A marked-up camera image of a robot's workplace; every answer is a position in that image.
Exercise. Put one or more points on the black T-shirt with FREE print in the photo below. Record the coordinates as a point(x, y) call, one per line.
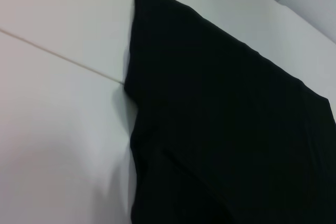
point(223, 116)

